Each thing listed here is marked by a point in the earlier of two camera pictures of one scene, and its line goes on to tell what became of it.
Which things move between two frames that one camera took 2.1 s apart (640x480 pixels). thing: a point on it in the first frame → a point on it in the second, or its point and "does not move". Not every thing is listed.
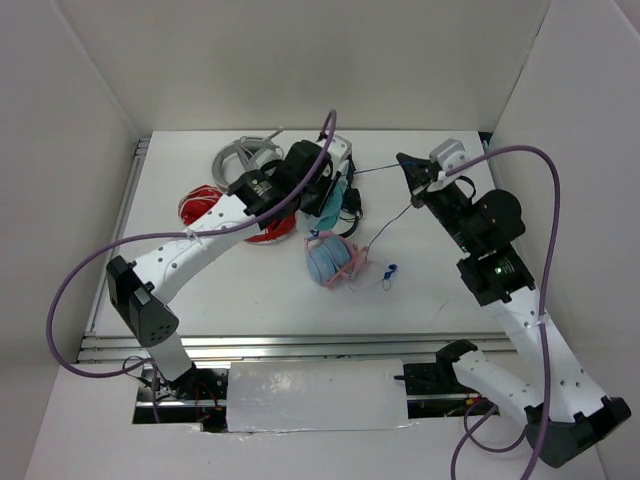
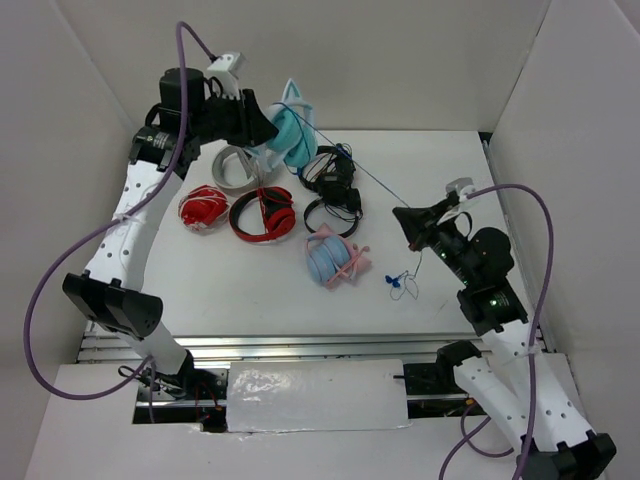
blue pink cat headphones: x=331 y=260 does not move
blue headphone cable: x=386 y=282 → x=398 y=277
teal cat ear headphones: x=329 y=216 → x=296 y=141
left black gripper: x=314 y=205 → x=252 y=126
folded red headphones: x=196 y=202 does not move
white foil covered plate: x=316 y=395 does not move
